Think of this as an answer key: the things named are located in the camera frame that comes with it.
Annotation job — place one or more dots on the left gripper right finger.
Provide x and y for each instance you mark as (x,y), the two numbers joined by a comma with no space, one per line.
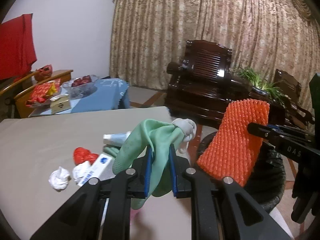
(220,209)

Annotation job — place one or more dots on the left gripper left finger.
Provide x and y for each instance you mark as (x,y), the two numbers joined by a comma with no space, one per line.
(100,209)

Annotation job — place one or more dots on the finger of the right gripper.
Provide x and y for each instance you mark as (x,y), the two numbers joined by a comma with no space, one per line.
(263,131)

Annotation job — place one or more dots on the orange foam fruit net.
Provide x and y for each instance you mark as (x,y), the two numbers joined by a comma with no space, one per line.
(233,151)

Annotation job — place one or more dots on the black trash bin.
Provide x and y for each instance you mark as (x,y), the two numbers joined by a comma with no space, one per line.
(266,183)

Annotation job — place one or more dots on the white blue carton box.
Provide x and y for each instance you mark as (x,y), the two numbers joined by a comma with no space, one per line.
(101,169)

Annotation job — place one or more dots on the crumpled white tissue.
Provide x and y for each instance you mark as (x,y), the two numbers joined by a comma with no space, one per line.
(59,179)
(80,171)

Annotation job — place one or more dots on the green potted plant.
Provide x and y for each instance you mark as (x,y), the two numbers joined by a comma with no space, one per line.
(261,88)

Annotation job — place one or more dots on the red plastic bag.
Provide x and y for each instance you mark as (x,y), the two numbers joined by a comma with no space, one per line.
(81,155)

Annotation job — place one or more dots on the light blue paper cup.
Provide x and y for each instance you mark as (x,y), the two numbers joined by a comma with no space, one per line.
(116,140)

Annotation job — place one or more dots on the dark wooden armchair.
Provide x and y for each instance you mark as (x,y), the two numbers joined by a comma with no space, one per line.
(202,85)

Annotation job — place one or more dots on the beige patterned curtain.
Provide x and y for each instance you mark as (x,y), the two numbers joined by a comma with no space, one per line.
(263,34)

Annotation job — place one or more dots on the beige tissue box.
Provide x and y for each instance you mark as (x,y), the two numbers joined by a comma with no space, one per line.
(60,103)

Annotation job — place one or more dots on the blue tablecloth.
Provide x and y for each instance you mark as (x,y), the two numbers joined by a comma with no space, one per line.
(107,94)

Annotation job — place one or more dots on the glass fruit bowl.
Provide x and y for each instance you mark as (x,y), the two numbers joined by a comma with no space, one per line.
(81,87)

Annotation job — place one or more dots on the red snack packets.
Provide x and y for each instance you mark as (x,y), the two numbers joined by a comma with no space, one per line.
(43,92)

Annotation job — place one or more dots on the red basket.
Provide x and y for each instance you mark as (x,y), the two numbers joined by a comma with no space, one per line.
(43,73)

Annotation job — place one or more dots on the red cloth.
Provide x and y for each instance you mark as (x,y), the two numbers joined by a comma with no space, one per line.
(17,52)

